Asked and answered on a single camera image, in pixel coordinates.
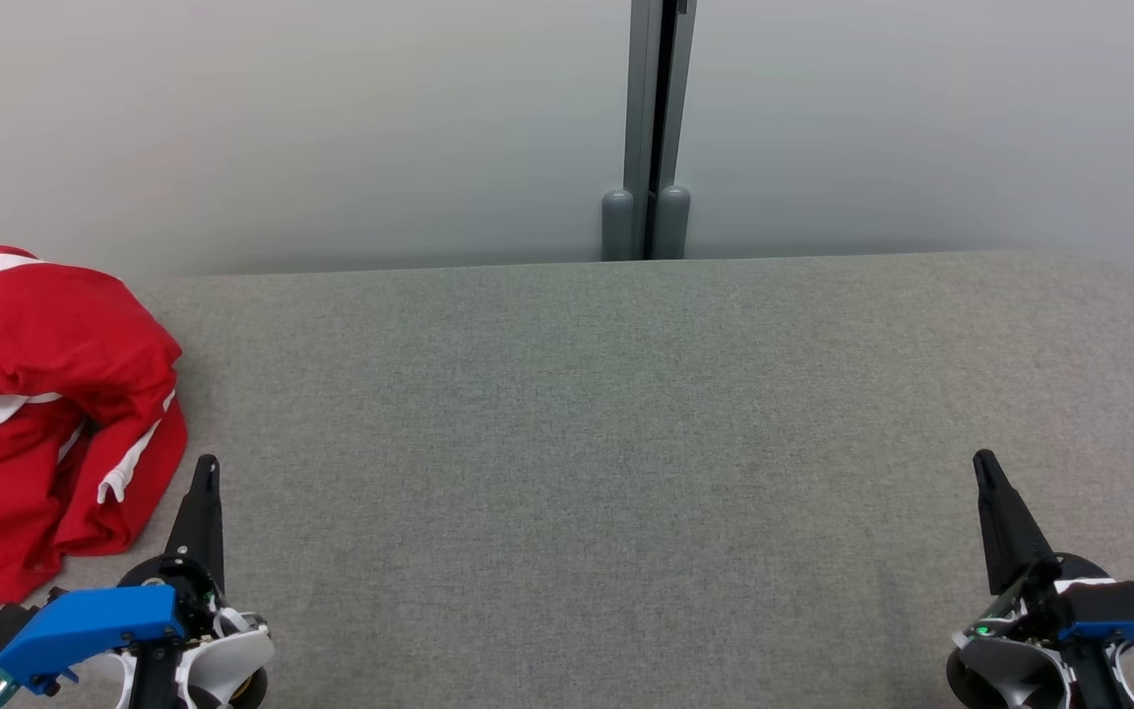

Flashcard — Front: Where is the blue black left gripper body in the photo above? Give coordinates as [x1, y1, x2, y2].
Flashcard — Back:
[0, 554, 228, 709]

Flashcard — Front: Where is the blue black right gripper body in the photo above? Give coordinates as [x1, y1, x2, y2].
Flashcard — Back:
[998, 554, 1134, 709]

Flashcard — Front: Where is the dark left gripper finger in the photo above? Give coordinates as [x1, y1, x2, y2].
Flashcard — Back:
[165, 455, 225, 592]

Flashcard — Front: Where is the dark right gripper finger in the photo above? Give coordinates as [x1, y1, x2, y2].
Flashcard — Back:
[973, 450, 1055, 597]

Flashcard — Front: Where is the red shirt with white sleeves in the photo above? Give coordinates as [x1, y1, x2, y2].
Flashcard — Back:
[0, 389, 189, 649]

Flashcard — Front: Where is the grey metal partition post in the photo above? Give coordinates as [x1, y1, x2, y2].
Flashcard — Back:
[623, 0, 698, 262]

